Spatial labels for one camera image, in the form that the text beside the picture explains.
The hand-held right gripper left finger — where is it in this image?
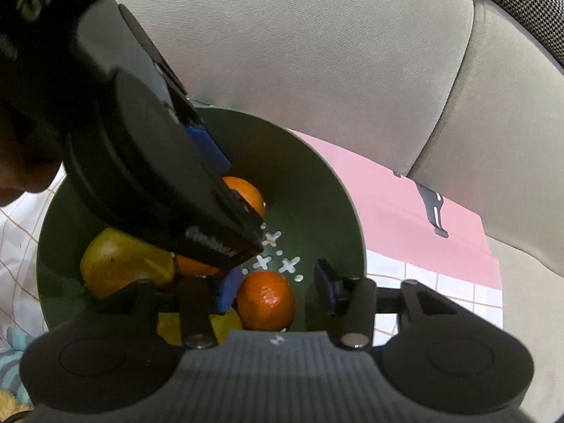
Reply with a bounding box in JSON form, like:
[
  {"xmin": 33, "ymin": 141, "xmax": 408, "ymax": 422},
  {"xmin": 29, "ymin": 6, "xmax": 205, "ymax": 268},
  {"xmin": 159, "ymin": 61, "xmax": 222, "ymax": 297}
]
[{"xmin": 94, "ymin": 268, "xmax": 245, "ymax": 350}]

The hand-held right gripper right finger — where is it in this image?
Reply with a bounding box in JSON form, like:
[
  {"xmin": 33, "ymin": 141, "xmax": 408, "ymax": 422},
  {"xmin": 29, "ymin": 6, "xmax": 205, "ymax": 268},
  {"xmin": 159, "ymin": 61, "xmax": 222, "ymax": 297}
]
[{"xmin": 314, "ymin": 259, "xmax": 468, "ymax": 352}]

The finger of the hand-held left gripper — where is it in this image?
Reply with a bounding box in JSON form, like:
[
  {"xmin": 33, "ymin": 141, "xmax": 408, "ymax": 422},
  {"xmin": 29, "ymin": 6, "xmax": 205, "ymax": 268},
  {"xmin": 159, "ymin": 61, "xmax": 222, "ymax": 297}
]
[
  {"xmin": 213, "ymin": 180, "xmax": 266, "ymax": 250},
  {"xmin": 118, "ymin": 4, "xmax": 233, "ymax": 176}
]

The orange mandarin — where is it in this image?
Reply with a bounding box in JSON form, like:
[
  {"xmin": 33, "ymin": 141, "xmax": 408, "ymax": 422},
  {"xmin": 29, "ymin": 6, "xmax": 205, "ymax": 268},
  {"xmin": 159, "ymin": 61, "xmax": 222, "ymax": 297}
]
[
  {"xmin": 237, "ymin": 271, "xmax": 296, "ymax": 332},
  {"xmin": 175, "ymin": 253, "xmax": 223, "ymax": 279},
  {"xmin": 221, "ymin": 176, "xmax": 266, "ymax": 220}
]

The yellow green pear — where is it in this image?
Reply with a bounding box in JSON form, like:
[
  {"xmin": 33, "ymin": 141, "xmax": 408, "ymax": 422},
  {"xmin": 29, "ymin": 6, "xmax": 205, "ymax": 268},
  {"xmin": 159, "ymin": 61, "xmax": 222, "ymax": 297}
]
[
  {"xmin": 79, "ymin": 228, "xmax": 177, "ymax": 301},
  {"xmin": 156, "ymin": 308, "xmax": 244, "ymax": 347}
]

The green perforated colander bowl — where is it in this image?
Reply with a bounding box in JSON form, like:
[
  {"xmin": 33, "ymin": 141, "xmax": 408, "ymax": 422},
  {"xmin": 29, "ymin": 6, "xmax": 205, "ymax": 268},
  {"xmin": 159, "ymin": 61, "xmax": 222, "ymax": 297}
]
[{"xmin": 36, "ymin": 103, "xmax": 367, "ymax": 344}]

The person's left hand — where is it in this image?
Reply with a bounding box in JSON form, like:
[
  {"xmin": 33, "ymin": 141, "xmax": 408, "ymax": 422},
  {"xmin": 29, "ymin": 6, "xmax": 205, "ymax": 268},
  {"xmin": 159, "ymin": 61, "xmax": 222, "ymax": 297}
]
[{"xmin": 0, "ymin": 102, "xmax": 65, "ymax": 207}]

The lemon print pink cloth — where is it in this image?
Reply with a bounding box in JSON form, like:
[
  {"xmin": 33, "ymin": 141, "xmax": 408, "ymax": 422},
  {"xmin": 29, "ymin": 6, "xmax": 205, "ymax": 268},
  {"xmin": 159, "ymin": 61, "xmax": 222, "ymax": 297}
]
[{"xmin": 0, "ymin": 129, "xmax": 504, "ymax": 349}]

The grey fabric sofa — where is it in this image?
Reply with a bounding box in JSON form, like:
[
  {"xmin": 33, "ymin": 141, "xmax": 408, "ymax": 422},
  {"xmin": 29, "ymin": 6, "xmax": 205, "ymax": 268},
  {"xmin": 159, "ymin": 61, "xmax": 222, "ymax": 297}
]
[{"xmin": 79, "ymin": 0, "xmax": 564, "ymax": 423}]

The teal patterned blanket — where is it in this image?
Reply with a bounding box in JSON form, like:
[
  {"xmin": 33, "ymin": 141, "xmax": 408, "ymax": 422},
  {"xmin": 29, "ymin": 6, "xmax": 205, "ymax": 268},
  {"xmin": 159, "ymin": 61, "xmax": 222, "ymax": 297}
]
[{"xmin": 0, "ymin": 326, "xmax": 38, "ymax": 406}]

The black white houndstooth cushion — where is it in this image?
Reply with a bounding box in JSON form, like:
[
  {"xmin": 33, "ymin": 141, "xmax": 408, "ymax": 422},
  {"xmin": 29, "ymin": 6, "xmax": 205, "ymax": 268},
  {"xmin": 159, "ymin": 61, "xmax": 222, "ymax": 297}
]
[{"xmin": 441, "ymin": 0, "xmax": 564, "ymax": 71}]

